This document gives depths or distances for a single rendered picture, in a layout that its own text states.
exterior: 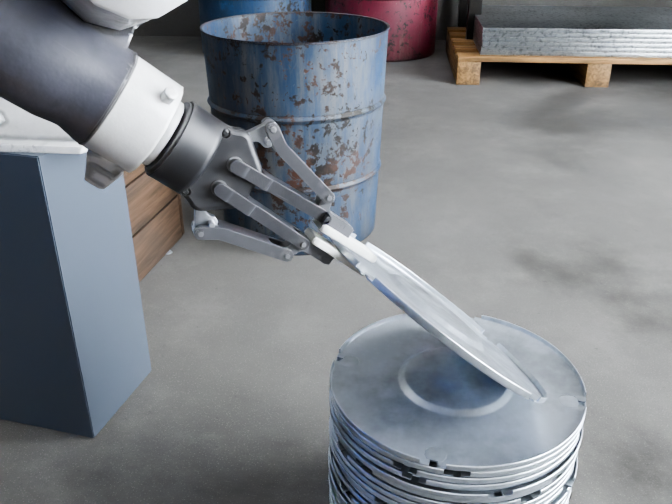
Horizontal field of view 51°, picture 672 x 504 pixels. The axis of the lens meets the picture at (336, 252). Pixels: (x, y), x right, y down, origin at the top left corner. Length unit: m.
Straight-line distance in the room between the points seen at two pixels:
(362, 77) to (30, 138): 0.77
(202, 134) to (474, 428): 0.41
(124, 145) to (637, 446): 0.88
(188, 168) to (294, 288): 0.90
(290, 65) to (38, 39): 0.93
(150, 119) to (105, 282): 0.55
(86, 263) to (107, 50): 0.51
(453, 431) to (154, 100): 0.44
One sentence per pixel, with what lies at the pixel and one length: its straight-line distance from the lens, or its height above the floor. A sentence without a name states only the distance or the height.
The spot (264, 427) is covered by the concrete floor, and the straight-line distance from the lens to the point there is 1.13.
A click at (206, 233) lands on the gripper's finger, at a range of 0.65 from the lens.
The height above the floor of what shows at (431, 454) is 0.24.
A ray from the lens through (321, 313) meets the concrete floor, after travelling 1.40.
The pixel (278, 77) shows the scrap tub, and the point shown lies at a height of 0.41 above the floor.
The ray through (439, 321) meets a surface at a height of 0.36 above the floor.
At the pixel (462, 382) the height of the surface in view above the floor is 0.24.
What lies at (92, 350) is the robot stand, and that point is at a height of 0.14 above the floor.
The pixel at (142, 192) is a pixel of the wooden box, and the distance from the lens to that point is 1.53.
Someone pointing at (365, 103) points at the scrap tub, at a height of 0.34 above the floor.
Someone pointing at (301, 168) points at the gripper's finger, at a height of 0.51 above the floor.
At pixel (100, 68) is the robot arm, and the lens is 0.59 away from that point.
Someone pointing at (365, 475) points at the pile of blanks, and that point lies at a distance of 0.79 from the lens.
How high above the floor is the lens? 0.74
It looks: 27 degrees down
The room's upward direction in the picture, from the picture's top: straight up
